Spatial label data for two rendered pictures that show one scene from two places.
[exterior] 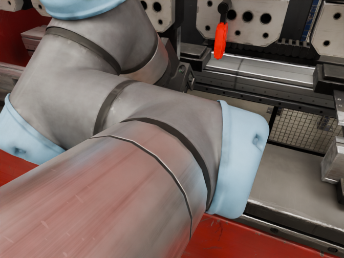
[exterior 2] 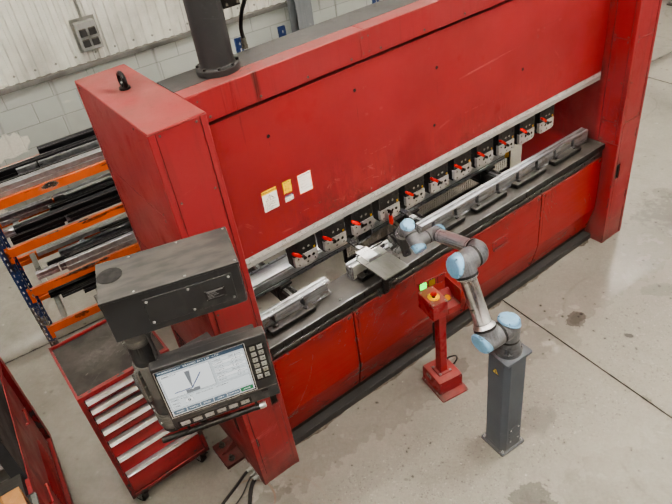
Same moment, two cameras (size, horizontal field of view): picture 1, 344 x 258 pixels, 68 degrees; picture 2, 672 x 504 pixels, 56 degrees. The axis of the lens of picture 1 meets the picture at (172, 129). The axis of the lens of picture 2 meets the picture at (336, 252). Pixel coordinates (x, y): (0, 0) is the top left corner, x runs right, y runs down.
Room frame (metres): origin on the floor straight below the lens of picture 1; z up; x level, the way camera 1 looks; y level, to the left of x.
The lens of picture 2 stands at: (-1.04, 2.54, 3.27)
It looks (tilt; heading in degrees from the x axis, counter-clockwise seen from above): 37 degrees down; 306
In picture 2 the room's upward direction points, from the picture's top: 9 degrees counter-clockwise
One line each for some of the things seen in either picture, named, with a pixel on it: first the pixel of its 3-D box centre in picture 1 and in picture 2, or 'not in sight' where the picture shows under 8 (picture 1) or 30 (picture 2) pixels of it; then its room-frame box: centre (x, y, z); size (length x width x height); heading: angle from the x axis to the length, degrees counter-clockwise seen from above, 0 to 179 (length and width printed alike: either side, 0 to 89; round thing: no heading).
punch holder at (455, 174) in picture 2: not in sight; (458, 163); (0.28, -0.69, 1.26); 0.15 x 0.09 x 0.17; 68
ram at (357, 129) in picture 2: not in sight; (441, 97); (0.33, -0.57, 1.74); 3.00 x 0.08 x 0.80; 68
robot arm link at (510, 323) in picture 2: not in sight; (507, 326); (-0.37, 0.25, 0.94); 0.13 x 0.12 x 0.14; 63
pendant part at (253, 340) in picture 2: not in sight; (216, 373); (0.45, 1.43, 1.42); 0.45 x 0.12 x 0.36; 50
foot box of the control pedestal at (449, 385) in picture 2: not in sight; (444, 377); (0.10, 0.00, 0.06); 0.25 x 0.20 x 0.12; 148
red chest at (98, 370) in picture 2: not in sight; (137, 409); (1.45, 1.29, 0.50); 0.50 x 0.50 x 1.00; 68
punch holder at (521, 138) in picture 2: not in sight; (522, 128); (0.05, -1.24, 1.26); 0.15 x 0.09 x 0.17; 68
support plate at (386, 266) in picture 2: not in sight; (382, 262); (0.43, 0.09, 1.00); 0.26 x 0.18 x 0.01; 158
